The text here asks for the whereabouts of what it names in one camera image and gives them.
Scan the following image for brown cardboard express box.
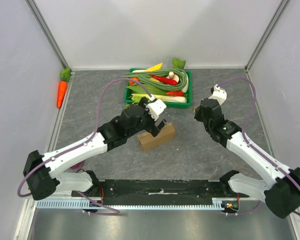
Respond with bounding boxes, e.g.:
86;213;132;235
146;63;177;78
137;123;176;152

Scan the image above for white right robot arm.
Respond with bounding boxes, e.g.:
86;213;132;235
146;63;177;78
194;98;300;219

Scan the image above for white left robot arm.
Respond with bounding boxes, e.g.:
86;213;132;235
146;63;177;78
22;96;167;201

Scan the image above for green celery stalk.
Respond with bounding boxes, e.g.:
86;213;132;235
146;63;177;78
124;93;191;109

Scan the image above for green leafy vegetable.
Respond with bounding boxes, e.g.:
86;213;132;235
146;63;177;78
126;84;167;96

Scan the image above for red orange pepper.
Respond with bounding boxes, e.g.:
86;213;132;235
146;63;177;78
166;90;184;97

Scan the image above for small orange pumpkin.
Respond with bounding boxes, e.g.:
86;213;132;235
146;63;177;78
128;77;139;86

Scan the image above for green plastic tray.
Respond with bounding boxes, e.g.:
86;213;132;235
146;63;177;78
123;68;193;109

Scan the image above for green long beans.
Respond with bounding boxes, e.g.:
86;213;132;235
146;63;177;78
122;68;190;92

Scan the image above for red chili pepper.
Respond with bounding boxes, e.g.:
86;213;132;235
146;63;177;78
150;74;178;86

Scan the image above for beige toy mushroom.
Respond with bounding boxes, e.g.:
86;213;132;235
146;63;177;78
168;71;180;84

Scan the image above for yellow corn husk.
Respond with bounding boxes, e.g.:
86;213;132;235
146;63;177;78
145;62;163;72

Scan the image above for white radish with leaves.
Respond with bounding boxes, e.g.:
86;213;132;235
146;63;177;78
172;57;189;93

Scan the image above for purple red onion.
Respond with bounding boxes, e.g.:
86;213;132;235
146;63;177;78
70;161;85;170

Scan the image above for orange toy carrot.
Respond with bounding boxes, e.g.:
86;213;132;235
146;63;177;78
56;67;71;109

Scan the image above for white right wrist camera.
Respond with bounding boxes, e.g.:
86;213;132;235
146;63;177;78
208;84;227;106

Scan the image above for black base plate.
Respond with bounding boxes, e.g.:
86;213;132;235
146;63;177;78
83;179;238;206

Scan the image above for slotted cable duct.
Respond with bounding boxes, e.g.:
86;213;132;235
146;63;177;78
36;198;239;211

